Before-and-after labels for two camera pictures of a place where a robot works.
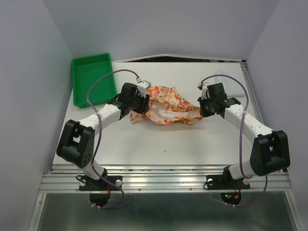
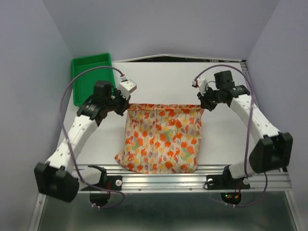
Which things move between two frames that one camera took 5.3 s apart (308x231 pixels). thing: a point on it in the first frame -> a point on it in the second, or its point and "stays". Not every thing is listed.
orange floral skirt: x=166 y=106 -> x=160 y=138
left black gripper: x=144 y=107 -> x=124 y=104
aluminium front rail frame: x=159 y=179 stays
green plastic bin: x=86 y=71 stays
